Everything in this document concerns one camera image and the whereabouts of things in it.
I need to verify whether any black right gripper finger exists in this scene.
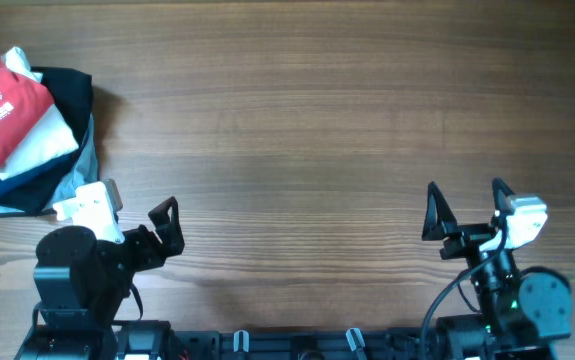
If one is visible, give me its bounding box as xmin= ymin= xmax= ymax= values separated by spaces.
xmin=492 ymin=177 xmax=515 ymax=213
xmin=421 ymin=182 xmax=458 ymax=241

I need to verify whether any navy blue folded garment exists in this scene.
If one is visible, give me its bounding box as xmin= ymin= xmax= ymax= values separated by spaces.
xmin=0 ymin=155 xmax=70 ymax=196

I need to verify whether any white folded shirt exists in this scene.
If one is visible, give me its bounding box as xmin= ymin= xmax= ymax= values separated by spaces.
xmin=0 ymin=47 xmax=79 ymax=180

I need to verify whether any black folded garment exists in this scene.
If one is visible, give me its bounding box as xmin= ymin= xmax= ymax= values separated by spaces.
xmin=0 ymin=67 xmax=94 ymax=214

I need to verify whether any light grey folded garment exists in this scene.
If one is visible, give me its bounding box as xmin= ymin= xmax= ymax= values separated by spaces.
xmin=0 ymin=116 xmax=99 ymax=213

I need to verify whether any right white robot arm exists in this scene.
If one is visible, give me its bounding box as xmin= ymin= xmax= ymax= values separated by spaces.
xmin=418 ymin=178 xmax=573 ymax=359

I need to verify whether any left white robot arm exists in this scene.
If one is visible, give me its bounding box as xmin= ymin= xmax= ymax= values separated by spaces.
xmin=16 ymin=197 xmax=187 ymax=360

